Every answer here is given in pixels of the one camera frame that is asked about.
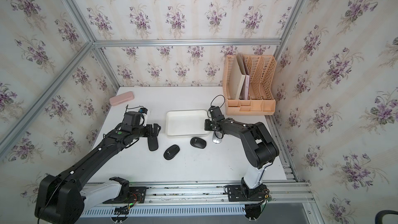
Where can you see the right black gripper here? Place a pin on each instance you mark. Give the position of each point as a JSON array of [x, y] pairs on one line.
[[205, 125]]

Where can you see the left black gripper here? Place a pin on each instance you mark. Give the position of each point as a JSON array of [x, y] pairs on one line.
[[155, 131]]

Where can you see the silver mouse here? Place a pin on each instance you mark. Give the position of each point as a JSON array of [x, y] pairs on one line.
[[216, 139]]

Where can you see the black oval mouse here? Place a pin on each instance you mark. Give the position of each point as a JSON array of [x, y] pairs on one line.
[[198, 143]]

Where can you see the black mouse with logo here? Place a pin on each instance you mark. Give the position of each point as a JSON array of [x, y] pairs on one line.
[[171, 152]]

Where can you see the white plastic storage tray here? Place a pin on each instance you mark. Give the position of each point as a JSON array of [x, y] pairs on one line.
[[186, 123]]

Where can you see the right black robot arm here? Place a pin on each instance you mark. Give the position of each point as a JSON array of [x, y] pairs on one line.
[[259, 147]]

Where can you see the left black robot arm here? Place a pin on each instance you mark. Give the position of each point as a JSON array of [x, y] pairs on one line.
[[62, 199]]

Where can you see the pink pencil case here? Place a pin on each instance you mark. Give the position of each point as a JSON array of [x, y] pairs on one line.
[[121, 98]]

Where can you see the pink folder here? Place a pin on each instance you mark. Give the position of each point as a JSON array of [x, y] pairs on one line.
[[246, 87]]

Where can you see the orange plastic file organizer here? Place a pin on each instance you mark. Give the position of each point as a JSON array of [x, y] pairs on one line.
[[261, 100]]

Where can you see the beige folder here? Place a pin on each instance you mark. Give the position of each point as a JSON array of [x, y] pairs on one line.
[[237, 77]]

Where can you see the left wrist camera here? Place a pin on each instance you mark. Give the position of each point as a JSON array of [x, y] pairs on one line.
[[143, 110]]

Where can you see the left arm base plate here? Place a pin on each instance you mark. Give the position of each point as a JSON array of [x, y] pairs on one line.
[[127, 194]]

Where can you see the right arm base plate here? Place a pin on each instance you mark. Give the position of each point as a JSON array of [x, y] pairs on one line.
[[241, 193]]

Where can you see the aluminium front rail frame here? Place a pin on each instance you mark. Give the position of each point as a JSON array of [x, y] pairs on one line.
[[289, 200]]

